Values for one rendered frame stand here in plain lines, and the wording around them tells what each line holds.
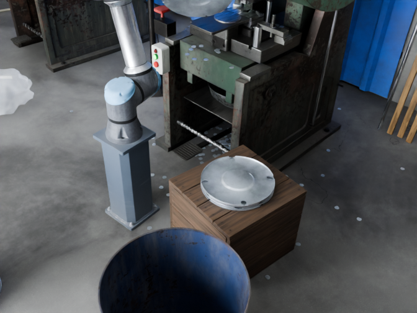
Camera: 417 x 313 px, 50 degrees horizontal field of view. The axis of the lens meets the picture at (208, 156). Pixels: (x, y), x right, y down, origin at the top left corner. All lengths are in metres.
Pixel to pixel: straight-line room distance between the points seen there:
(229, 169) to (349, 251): 0.67
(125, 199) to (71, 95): 1.28
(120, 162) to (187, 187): 0.30
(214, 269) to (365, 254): 0.83
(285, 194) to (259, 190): 0.11
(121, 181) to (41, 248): 0.46
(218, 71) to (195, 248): 0.90
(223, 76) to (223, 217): 0.70
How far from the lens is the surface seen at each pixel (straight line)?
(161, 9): 2.24
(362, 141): 2.78
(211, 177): 1.75
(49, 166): 2.51
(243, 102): 1.93
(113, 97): 1.73
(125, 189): 1.94
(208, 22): 2.04
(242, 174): 1.77
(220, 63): 2.03
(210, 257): 1.47
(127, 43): 1.78
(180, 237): 1.45
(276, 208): 1.70
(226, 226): 1.61
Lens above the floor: 1.52
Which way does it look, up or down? 38 degrees down
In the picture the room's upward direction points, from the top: 2 degrees clockwise
